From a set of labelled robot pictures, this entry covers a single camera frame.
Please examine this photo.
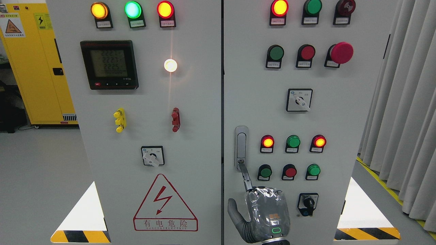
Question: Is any black key selector switch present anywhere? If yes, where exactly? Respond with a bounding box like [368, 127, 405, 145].
[297, 193, 319, 216]

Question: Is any grey cabinet door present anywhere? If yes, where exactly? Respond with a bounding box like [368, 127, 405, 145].
[46, 0, 224, 245]
[224, 0, 400, 245]

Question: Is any black digital power meter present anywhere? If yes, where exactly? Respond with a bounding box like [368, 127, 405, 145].
[80, 40, 139, 90]

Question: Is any green indicator lamp left door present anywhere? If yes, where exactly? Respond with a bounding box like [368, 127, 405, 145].
[124, 1, 146, 28]

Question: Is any grey curtain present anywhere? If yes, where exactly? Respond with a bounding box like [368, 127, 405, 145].
[359, 0, 436, 232]

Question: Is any lit red lamp right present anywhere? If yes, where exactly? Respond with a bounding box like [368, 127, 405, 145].
[309, 134, 327, 153]

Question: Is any red mushroom emergency stop button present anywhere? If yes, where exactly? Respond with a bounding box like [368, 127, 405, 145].
[324, 42, 354, 68]

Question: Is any white lit indicator lamp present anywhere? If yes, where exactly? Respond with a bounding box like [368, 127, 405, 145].
[163, 59, 178, 73]

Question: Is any red indicator lamp left door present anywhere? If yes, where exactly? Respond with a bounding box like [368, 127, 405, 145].
[157, 0, 176, 28]

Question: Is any left door rotary selector switch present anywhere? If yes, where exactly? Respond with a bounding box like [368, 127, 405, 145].
[141, 146, 165, 167]

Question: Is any red electric hazard warning sticker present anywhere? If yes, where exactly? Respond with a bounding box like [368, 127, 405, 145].
[133, 174, 198, 231]

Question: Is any silver cabinet door handle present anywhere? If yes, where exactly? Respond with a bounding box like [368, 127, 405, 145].
[234, 126, 249, 172]

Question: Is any grey right cabinet door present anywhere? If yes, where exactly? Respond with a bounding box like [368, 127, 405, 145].
[224, 0, 400, 245]

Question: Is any red push button lower middle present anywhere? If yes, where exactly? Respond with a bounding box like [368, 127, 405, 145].
[281, 164, 297, 180]

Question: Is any lit red lamp left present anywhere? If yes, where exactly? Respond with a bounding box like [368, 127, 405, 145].
[260, 135, 275, 153]

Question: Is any right door upper rotary switch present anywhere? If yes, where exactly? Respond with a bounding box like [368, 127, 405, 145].
[285, 88, 313, 112]

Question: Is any dark red buzzer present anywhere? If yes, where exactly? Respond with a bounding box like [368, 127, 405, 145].
[333, 0, 356, 25]

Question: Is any yellow safety cabinet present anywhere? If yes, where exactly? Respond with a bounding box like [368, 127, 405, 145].
[1, 2, 78, 125]

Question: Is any red lamp top right door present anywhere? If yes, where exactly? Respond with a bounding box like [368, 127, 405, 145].
[269, 0, 289, 26]

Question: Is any green push button lower right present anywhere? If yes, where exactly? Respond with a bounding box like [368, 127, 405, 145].
[305, 163, 321, 180]

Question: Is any grey left cabinet door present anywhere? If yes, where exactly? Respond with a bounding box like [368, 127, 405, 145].
[46, 0, 224, 245]

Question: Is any green lamp top right door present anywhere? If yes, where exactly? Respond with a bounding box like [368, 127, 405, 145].
[301, 0, 322, 25]

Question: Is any green push button lower left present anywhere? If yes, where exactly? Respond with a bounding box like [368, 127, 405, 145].
[257, 164, 272, 181]

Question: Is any yellow terminal connector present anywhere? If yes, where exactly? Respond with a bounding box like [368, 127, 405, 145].
[113, 108, 126, 133]

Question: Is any red push button upper row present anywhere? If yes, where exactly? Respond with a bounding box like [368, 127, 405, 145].
[295, 44, 316, 68]

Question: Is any amber indicator lamp left door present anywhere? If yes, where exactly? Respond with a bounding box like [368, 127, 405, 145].
[91, 2, 113, 29]

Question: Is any red terminal connector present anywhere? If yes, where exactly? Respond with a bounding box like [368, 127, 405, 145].
[171, 108, 181, 132]

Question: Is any green lamp middle row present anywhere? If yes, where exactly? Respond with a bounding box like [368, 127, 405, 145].
[285, 135, 301, 153]

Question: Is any lit red lamp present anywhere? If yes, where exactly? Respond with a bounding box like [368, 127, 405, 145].
[260, 135, 275, 153]
[309, 134, 327, 153]

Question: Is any green push button upper row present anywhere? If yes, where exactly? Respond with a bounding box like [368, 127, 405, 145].
[266, 45, 284, 69]

